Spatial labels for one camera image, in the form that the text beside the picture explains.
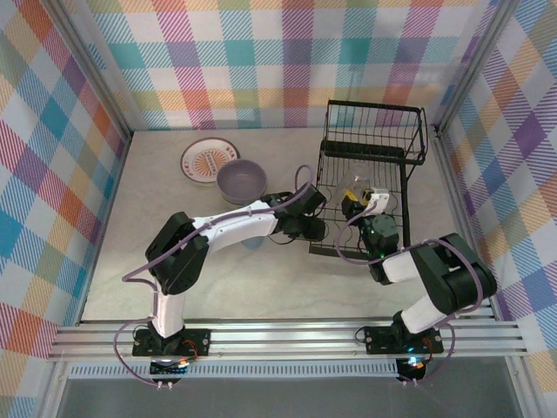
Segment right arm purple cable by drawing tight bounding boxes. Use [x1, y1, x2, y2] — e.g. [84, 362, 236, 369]
[334, 204, 484, 387]

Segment clear glass cup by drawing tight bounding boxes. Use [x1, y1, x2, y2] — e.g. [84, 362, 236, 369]
[334, 167, 371, 206]

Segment controller circuit board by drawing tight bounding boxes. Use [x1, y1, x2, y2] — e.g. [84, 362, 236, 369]
[150, 357, 191, 378]
[396, 355, 428, 383]

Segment aluminium side rail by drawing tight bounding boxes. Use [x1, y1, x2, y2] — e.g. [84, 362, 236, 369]
[427, 125, 500, 322]
[77, 130, 134, 326]

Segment white plate orange sunburst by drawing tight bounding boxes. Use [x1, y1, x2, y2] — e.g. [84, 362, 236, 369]
[179, 137, 242, 188]

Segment aluminium frame post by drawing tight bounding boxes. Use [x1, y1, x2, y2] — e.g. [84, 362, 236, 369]
[43, 0, 134, 143]
[434, 0, 521, 134]

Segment purple bowl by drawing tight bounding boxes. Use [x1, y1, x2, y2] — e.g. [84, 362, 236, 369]
[216, 159, 268, 206]

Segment black wire dish rack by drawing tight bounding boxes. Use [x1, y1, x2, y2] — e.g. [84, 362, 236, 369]
[308, 98, 432, 259]

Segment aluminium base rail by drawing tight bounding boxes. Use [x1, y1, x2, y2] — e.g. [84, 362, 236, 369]
[46, 319, 531, 363]

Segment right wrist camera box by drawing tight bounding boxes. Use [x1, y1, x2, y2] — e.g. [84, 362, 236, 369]
[363, 186, 390, 214]

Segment white slotted cable duct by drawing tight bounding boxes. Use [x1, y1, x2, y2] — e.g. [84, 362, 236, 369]
[67, 363, 401, 381]

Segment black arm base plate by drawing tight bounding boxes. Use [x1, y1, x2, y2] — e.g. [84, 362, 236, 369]
[363, 325, 445, 356]
[131, 328, 212, 359]

